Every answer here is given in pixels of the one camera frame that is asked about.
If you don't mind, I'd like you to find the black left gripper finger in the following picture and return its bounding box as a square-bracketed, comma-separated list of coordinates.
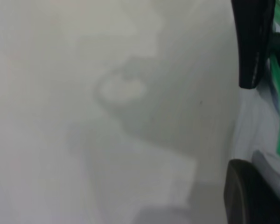
[224, 159, 280, 224]

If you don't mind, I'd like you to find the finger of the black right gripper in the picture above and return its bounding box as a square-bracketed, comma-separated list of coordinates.
[231, 0, 276, 90]

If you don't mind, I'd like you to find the clear zip bag green strip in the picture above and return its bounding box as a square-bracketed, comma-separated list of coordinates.
[232, 0, 280, 201]

